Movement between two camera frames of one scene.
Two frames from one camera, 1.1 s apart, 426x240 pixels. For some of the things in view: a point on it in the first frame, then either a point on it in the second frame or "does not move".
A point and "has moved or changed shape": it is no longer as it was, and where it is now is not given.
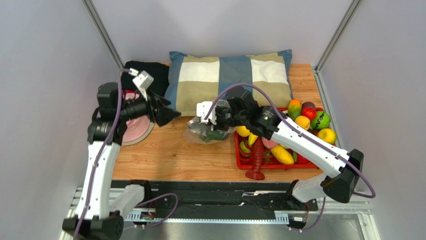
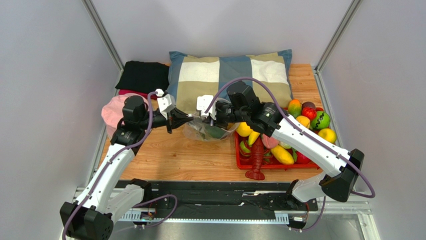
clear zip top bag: (201, 133) does not move
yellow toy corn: (283, 154) does not move
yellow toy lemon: (242, 131) does not move
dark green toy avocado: (217, 134) has moved or changed shape
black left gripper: (163, 114) to (176, 118)
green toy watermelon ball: (322, 120) does not move
